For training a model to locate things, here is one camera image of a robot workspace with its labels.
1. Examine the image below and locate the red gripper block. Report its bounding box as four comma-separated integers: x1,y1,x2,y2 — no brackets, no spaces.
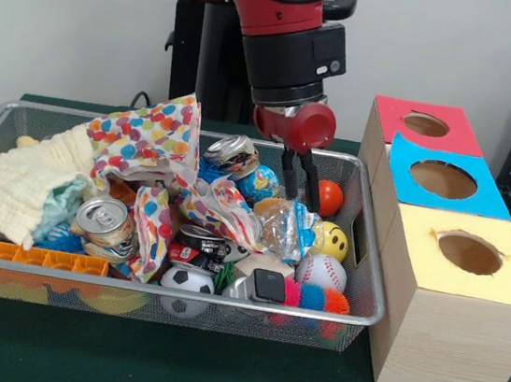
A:
241,94,340,216

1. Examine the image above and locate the clear plastic packet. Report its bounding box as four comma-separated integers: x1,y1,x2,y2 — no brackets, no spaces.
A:
247,194,328,266

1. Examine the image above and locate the shallow clear bin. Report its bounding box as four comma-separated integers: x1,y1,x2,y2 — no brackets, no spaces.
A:
0,99,407,359

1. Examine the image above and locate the wooden box with three holes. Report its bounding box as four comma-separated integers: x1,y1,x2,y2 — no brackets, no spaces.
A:
328,94,511,382

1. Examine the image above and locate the red ball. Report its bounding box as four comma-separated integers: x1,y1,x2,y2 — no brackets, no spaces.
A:
315,179,346,220

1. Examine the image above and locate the silver and blue can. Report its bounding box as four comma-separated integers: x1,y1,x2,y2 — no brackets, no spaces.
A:
198,130,287,206

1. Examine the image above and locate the yellow smiley ball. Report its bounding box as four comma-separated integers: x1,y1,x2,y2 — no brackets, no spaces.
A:
311,219,353,263

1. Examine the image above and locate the white baseball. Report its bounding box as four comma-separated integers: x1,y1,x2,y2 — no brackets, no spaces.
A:
294,250,350,294

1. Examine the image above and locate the rainbow spiky toy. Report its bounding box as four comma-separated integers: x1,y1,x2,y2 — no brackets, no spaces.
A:
277,277,355,319

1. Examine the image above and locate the crushed red can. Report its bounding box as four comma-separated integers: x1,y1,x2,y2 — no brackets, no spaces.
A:
166,222,233,277

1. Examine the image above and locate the black and white soccer ball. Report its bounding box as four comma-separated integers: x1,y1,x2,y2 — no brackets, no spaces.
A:
156,263,218,322

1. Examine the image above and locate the crushed silver can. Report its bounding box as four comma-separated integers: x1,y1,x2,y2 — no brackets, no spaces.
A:
70,192,142,263

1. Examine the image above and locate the cream muslin cloth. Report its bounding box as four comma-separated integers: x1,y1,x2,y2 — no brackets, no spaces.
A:
0,112,119,259

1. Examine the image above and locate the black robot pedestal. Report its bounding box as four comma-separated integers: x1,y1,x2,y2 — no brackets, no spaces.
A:
155,0,357,140

